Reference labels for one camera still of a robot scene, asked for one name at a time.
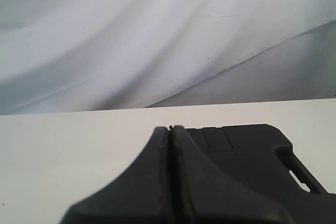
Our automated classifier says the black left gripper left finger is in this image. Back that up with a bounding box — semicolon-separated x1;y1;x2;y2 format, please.
61;127;174;223

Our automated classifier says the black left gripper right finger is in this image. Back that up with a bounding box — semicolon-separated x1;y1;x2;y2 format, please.
170;125;294;223

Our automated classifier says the black plastic tool case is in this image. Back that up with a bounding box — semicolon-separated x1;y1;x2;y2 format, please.
187;124;335;223

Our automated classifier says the white backdrop cloth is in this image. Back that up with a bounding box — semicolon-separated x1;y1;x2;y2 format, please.
1;0;335;115

